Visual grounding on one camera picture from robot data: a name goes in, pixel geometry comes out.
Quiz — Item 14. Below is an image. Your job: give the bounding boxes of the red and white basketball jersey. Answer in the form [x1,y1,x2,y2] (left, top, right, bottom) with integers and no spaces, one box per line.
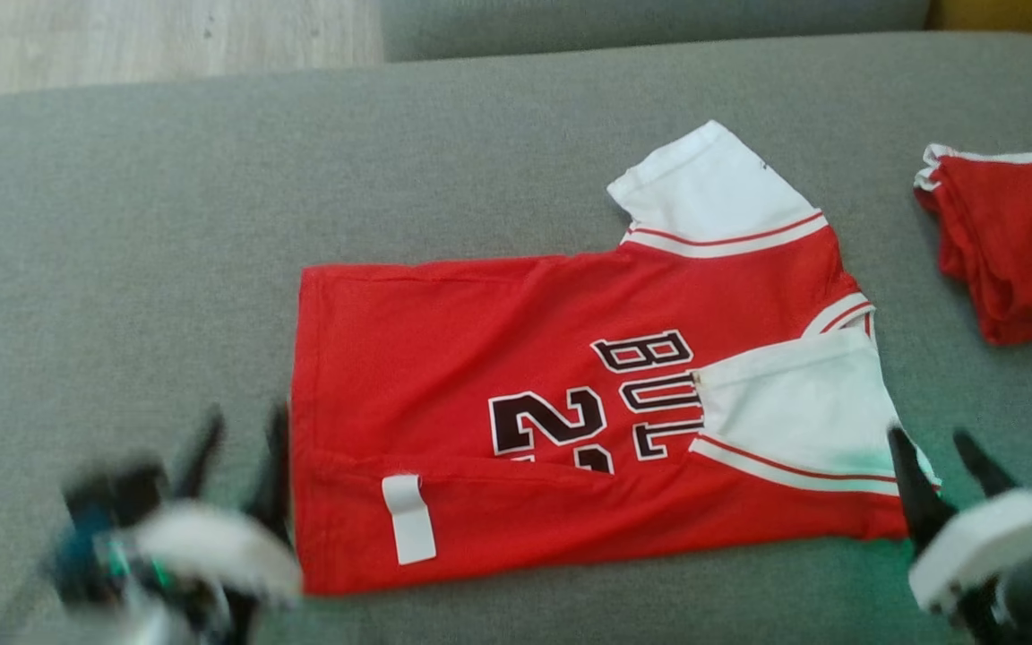
[290,119,942,597]

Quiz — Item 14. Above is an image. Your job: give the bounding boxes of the red shorts with white stripes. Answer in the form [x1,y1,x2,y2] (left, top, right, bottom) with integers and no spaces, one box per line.
[913,143,1032,346]

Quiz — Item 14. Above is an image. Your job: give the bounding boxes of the grey sofa seat cushion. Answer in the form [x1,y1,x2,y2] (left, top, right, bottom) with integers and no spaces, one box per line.
[380,0,931,64]

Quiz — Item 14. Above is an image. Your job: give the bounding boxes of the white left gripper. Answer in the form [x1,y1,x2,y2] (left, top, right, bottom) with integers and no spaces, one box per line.
[41,401,306,628]

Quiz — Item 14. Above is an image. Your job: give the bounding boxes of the yellow sofa backrest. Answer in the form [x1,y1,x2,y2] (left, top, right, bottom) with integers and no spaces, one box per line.
[926,0,1032,47]

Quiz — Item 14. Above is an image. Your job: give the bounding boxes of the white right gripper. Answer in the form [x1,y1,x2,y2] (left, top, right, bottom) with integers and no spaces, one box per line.
[887,426,1032,619]

